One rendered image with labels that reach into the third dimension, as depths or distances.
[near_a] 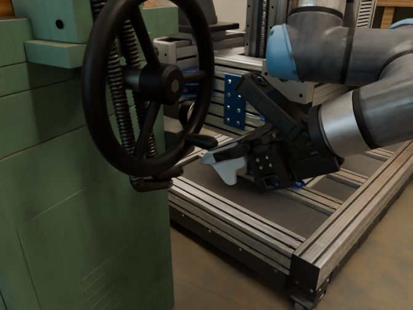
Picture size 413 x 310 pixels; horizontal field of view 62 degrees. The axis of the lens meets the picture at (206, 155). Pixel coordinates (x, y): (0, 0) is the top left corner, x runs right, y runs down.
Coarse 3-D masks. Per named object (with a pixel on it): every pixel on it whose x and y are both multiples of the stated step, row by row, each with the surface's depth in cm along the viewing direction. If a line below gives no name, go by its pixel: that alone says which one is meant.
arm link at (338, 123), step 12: (348, 96) 40; (324, 108) 41; (336, 108) 40; (348, 108) 39; (324, 120) 40; (336, 120) 40; (348, 120) 39; (324, 132) 41; (336, 132) 40; (348, 132) 39; (360, 132) 38; (336, 144) 40; (348, 144) 40; (360, 144) 39
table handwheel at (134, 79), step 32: (128, 0) 41; (192, 0) 51; (96, 32) 39; (96, 64) 39; (160, 64) 50; (96, 96) 40; (160, 96) 49; (96, 128) 42; (192, 128) 61; (128, 160) 47; (160, 160) 55
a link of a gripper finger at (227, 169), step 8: (232, 144) 51; (208, 152) 54; (208, 160) 53; (232, 160) 51; (240, 160) 50; (216, 168) 53; (224, 168) 52; (232, 168) 52; (240, 168) 51; (224, 176) 53; (232, 176) 52; (232, 184) 53
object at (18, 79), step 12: (120, 60) 67; (0, 72) 48; (12, 72) 50; (24, 72) 51; (36, 72) 53; (48, 72) 55; (60, 72) 56; (72, 72) 58; (0, 84) 49; (12, 84) 50; (24, 84) 52; (36, 84) 53; (0, 96) 49
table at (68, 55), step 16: (0, 16) 52; (144, 16) 70; (160, 16) 74; (176, 16) 79; (0, 32) 47; (16, 32) 49; (32, 32) 51; (160, 32) 75; (176, 32) 80; (0, 48) 48; (16, 48) 49; (32, 48) 49; (48, 48) 48; (64, 48) 46; (80, 48) 47; (0, 64) 48; (48, 64) 49; (64, 64) 47; (80, 64) 48
